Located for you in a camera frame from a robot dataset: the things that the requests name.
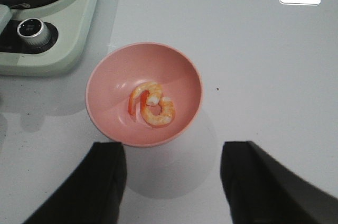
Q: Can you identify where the green breakfast maker base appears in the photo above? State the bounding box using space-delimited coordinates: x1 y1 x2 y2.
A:
1 0 97 76

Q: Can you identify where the pink bowl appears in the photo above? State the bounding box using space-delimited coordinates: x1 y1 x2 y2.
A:
85 42 203 147

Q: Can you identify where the silver right control knob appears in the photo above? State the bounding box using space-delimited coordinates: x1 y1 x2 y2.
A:
16 18 51 48

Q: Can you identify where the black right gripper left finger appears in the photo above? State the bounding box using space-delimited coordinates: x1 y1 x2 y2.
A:
25 142 127 223

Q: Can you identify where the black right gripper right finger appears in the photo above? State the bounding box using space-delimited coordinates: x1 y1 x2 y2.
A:
220 141 337 223

